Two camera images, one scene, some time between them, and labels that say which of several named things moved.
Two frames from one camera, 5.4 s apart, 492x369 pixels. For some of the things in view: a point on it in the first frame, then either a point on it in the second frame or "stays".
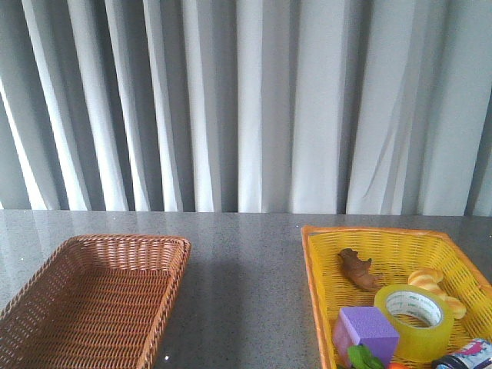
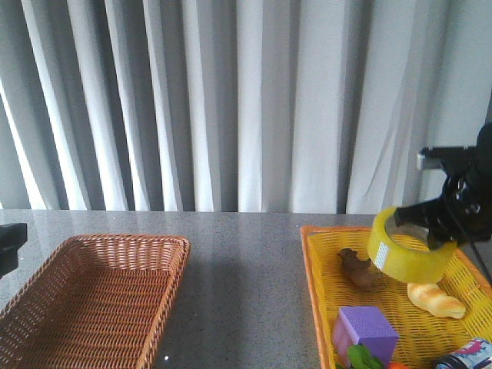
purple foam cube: [364, 326] stays
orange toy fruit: [397, 366] stays
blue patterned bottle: [476, 354] stays
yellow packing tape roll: [430, 343] to [403, 264]
